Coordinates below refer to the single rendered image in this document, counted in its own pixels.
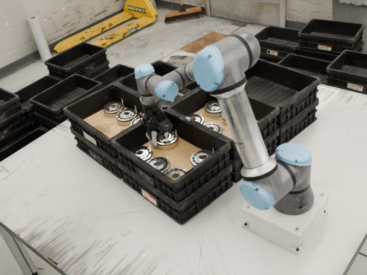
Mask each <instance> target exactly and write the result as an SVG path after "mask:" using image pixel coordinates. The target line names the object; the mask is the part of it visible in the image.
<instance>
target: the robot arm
mask: <svg viewBox="0 0 367 275"><path fill-rule="evenodd" d="M260 53H261V48H260V44H259V42H258V40H257V38H256V37H255V36H254V35H252V34H250V33H247V32H236V33H233V34H231V35H229V36H227V37H225V38H223V39H221V40H220V41H218V42H216V43H214V44H212V45H208V46H207V47H205V48H204V49H203V50H201V51H199V52H198V53H197V54H196V55H195V57H194V60H193V61H191V62H188V63H186V64H185V65H183V66H181V67H179V68H177V69H175V70H173V71H171V72H170V73H168V74H166V75H164V76H159V75H157V74H155V72H154V71H155V70H154V69H153V66H152V65H150V64H141V65H139V66H137V67H136V68H135V70H134V72H135V79H136V82H137V86H138V91H139V96H140V102H141V104H142V107H143V109H144V110H143V111H142V112H141V113H139V116H140V120H141V118H142V119H143V122H142V121H141V124H143V125H144V126H145V127H147V130H146V131H147V133H146V137H147V138H148V139H149V140H150V141H151V143H152V145H153V146H154V147H155V148H156V147H157V139H156V136H157V132H156V131H154V130H156V129H157V128H159V130H160V131H161V132H162V135H163V138H165V139H166V138H167V137H168V131H170V130H172V127H173V125H172V124H171V122H170V120H168V118H167V117H166V115H165V114H164V113H163V111H162V110H161V108H160V107H159V106H158V105H159V99H162V100H165V101H172V100H174V99H175V97H176V96H177V94H178V91H179V90H180V89H182V88H184V87H186V86H187V85H189V84H191V83H193V82H197V84H198V85H200V87H201V89H203V90H205V91H207V92H209V93H210V95H211V96H213V97H215V98H217V100H218V102H219V105H220V107H221V110H222V112H223V115H224V118H225V120H226V122H227V125H228V128H229V131H230V133H231V136H232V138H233V141H234V143H235V146H236V149H237V151H238V154H239V156H240V159H241V162H242V164H243V167H242V169H241V175H242V177H243V180H244V181H242V182H241V183H240V185H239V190H240V193H241V195H242V197H243V198H244V199H245V200H246V201H247V202H248V203H249V204H250V205H251V206H253V207H254V208H256V209H258V210H262V211H265V210H268V209H269V208H271V207H272V206H273V207H274V208H275V209H276V210H277V211H279V212H281V213H283V214H287V215H291V216H296V215H300V214H304V213H306V212H308V211H309V210H310V209H311V208H312V207H313V203H314V194H313V191H312V188H311V186H310V177H311V164H312V154H311V152H310V150H309V149H308V148H306V147H305V146H303V145H301V144H296V143H285V144H281V145H279V146H278V147H277V148H276V151H275V158H271V157H269V155H268V151H267V149H266V146H265V144H264V141H263V138H262V135H261V133H260V130H259V127H258V124H257V121H256V119H255V116H254V114H253V111H252V108H251V105H250V102H249V100H248V97H247V94H246V91H245V89H244V88H245V85H246V83H247V78H246V76H245V73H244V72H245V71H247V70H249V69H250V68H252V67H253V66H254V65H255V64H256V62H257V61H258V59H259V57H260Z"/></svg>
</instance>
